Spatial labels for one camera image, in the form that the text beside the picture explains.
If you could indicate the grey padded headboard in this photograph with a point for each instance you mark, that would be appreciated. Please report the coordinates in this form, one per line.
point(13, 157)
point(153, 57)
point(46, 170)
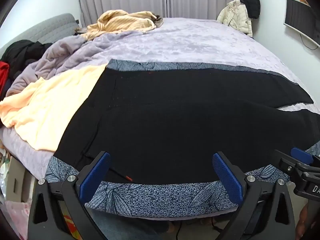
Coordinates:
point(50, 30)

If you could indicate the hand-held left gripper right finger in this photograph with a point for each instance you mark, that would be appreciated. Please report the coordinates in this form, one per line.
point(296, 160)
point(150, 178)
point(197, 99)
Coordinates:
point(227, 180)

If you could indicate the black clothes pile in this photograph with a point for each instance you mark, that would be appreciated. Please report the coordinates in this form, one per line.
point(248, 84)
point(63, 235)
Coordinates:
point(22, 52)

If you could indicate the red garment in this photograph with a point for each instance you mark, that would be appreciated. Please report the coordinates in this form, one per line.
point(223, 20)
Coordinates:
point(3, 75)

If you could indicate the lilac bedspread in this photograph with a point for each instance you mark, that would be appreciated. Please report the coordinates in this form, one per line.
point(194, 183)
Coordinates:
point(200, 42)

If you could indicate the cardboard box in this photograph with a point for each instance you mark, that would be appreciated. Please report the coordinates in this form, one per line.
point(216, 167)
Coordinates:
point(17, 177)

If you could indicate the crumpled mauve fleece blanket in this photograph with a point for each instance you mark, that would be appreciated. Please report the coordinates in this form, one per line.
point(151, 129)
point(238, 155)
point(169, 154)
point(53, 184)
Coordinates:
point(57, 55)

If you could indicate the black pants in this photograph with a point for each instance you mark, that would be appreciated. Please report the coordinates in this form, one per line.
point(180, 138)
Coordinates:
point(175, 117)

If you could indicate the yellow striped garment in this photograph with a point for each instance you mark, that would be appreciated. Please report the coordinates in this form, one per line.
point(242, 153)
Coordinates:
point(125, 21)

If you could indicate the blue leaf-print cloth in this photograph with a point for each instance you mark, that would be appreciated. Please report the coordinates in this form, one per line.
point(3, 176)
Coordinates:
point(155, 197)

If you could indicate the grey-brown cloth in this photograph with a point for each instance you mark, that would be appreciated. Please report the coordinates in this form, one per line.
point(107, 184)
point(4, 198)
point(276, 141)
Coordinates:
point(158, 21)

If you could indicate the peach cloth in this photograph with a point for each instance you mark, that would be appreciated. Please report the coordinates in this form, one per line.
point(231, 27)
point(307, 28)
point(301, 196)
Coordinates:
point(50, 105)

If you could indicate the pink plastic bag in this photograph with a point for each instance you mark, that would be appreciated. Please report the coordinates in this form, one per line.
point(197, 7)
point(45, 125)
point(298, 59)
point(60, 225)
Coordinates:
point(17, 220)

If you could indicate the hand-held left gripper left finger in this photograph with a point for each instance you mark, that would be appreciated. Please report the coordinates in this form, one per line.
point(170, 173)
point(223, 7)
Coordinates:
point(96, 177)

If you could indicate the wall-mounted monitor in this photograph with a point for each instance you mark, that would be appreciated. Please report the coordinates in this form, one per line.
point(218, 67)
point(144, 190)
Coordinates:
point(297, 17)

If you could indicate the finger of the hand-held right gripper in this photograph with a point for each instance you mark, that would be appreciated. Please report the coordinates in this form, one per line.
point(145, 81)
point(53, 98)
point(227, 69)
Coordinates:
point(301, 155)
point(287, 163)

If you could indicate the cream puffer jacket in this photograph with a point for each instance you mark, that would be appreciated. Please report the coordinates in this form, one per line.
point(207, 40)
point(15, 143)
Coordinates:
point(236, 15)

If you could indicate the person's right hand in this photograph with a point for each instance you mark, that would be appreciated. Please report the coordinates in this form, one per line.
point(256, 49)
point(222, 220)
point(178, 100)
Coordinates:
point(305, 222)

